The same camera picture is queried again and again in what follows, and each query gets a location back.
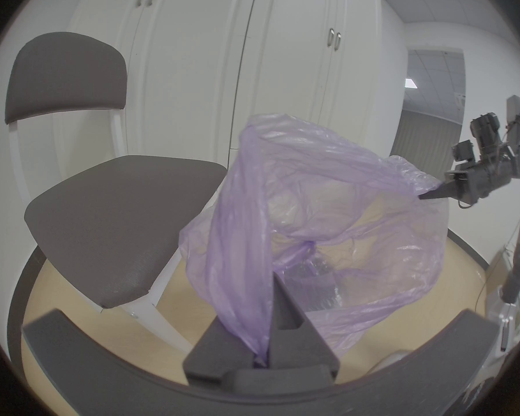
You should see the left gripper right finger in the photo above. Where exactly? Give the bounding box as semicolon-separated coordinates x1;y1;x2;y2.
270;271;341;381

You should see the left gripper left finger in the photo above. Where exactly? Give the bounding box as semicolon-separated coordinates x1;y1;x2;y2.
183;317;261;387

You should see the purple plastic bag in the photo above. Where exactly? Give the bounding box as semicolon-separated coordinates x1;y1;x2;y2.
179;113;449;367

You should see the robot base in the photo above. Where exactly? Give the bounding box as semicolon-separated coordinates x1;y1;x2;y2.
483;291;520;355

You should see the grey and white chair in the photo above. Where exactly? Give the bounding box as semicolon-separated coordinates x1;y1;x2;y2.
4;32;229;354

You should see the white wardrobe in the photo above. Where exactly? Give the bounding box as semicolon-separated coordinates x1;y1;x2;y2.
54;0;409;216

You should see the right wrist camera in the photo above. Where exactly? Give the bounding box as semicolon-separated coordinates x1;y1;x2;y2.
453;141;476;171

